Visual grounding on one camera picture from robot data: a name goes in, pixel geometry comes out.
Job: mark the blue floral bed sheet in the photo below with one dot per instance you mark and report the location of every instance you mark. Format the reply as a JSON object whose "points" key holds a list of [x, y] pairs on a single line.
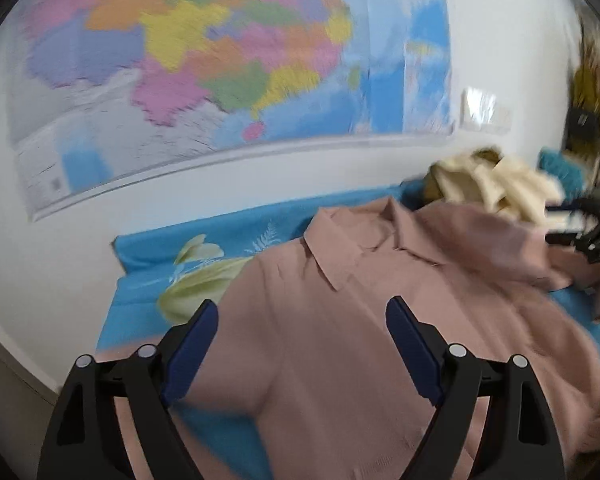
{"points": [[303, 380]]}

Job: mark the cream yellow garment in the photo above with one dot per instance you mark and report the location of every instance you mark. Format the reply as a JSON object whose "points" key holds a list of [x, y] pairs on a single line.
{"points": [[503, 185]]}

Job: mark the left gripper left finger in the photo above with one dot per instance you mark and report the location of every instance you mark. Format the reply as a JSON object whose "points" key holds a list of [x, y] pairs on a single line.
{"points": [[84, 439]]}

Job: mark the mustard hanging garment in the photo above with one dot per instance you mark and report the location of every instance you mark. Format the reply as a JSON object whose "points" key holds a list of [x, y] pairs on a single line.
{"points": [[583, 118]]}

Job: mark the colourful wall map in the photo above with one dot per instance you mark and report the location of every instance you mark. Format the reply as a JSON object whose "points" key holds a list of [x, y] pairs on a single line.
{"points": [[108, 92]]}

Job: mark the white wall socket panel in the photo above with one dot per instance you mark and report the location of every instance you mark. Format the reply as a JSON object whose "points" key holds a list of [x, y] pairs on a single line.
{"points": [[481, 111]]}

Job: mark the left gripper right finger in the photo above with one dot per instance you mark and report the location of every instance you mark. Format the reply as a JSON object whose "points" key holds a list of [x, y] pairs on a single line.
{"points": [[519, 439]]}

